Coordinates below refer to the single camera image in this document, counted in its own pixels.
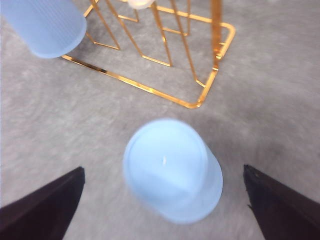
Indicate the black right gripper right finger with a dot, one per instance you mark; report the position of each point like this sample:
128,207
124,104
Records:
280,213

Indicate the blue ribbed cup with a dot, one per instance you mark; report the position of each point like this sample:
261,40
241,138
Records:
173,173
54,28

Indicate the gold wire cup rack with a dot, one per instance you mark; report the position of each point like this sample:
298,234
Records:
161,50

